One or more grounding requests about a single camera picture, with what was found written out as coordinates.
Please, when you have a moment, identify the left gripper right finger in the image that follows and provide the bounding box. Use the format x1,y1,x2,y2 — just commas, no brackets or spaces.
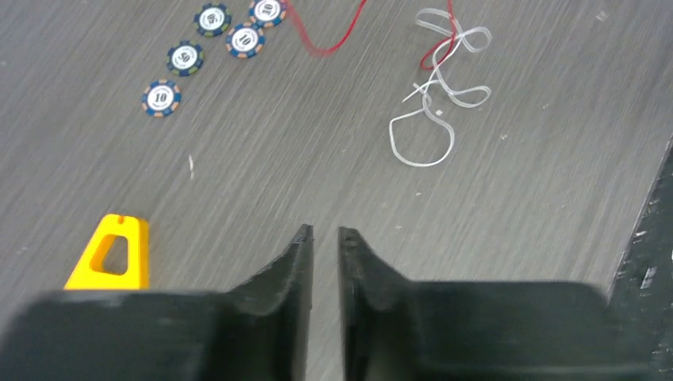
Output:
338,227,649,380

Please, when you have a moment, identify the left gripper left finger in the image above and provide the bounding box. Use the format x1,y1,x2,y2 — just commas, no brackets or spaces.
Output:
1,225,313,381

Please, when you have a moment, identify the yellow triangular plastic stand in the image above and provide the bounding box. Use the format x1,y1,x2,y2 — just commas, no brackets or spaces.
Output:
63,214,150,291

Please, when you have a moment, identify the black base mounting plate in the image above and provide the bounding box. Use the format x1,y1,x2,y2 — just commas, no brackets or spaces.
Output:
610,141,672,380

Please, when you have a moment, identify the poker chip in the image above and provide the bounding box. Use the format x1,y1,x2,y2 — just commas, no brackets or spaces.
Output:
194,3,232,37
225,22,266,59
248,0,287,29
141,79,182,117
166,40,205,77

